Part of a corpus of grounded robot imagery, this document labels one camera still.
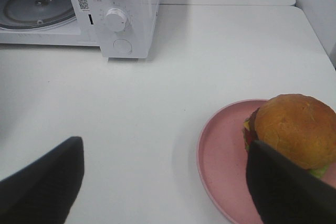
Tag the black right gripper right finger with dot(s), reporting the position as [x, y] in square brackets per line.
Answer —
[282, 192]

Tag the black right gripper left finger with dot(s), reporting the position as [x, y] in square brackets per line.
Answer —
[45, 190]

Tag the burger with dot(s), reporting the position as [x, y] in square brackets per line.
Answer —
[300, 127]

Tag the pink plate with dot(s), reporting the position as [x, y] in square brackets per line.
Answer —
[222, 160]

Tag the round white door button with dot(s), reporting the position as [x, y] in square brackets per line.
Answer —
[122, 46]

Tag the white control knob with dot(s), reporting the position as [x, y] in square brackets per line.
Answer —
[116, 19]

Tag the white microwave oven body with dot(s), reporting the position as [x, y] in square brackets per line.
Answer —
[88, 28]

